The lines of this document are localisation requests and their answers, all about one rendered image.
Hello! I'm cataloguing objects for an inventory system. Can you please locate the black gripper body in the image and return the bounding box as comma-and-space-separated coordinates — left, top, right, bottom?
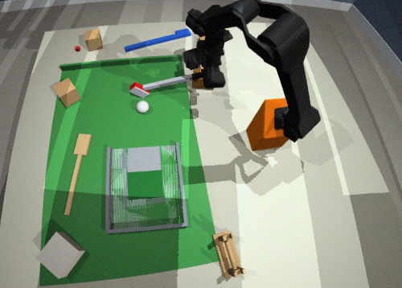
196, 40, 226, 88

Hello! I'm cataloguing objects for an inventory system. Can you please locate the white square block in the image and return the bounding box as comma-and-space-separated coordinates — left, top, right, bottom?
36, 232, 85, 279

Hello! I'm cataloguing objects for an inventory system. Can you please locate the white golf ball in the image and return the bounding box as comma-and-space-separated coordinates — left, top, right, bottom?
137, 101, 149, 113

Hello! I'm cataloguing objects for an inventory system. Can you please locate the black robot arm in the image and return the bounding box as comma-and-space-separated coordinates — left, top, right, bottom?
183, 0, 321, 142

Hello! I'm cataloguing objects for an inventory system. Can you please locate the green putting mat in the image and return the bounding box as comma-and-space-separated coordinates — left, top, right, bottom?
39, 61, 220, 286

